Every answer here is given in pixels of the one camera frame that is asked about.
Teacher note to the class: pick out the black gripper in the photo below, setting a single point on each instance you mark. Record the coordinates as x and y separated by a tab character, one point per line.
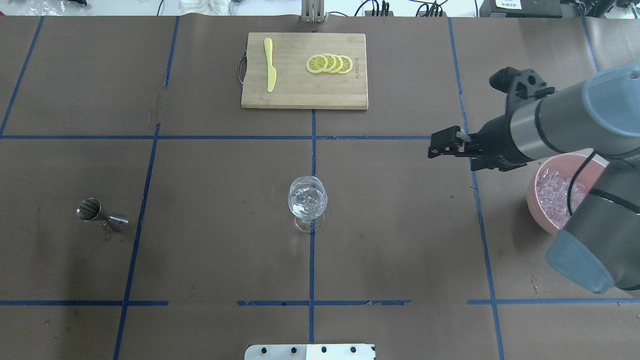
496	138

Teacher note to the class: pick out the steel cocktail jigger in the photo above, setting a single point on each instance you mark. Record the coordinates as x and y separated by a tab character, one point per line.
91	209

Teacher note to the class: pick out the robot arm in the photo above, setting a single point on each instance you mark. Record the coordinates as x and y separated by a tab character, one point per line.
598	249

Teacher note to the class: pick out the clear ice cube pile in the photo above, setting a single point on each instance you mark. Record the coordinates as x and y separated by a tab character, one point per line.
556	198

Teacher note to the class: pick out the clear wine glass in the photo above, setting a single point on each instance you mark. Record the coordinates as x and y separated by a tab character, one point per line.
307	200

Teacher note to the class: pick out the pink plastic bowl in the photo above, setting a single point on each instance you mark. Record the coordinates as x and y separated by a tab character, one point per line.
567	164

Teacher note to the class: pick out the bamboo cutting board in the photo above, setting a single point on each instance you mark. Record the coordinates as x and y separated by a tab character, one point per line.
296	88

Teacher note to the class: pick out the yellow plastic knife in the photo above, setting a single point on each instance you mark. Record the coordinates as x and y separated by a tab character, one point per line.
268	46

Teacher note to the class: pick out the clear plastic bag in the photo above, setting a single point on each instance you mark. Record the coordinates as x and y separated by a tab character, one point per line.
46	8

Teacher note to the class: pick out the aluminium frame post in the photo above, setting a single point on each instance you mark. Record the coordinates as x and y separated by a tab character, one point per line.
313	11

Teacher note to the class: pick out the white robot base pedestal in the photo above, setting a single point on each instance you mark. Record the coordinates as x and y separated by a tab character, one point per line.
328	351

